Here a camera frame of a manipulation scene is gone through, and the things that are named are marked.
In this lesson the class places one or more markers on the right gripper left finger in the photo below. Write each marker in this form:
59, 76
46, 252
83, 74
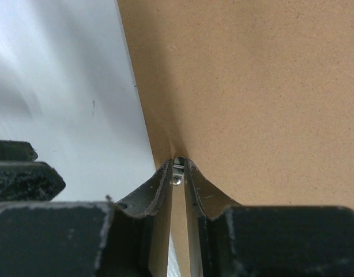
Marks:
129, 237

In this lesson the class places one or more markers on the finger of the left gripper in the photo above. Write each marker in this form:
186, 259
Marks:
17, 151
29, 181

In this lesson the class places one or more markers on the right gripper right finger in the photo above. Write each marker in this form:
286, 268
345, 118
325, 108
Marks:
230, 239

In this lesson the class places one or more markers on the brown frame backing board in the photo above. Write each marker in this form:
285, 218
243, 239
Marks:
258, 94

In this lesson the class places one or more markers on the metal backing board clip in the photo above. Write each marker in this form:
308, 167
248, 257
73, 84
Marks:
178, 170

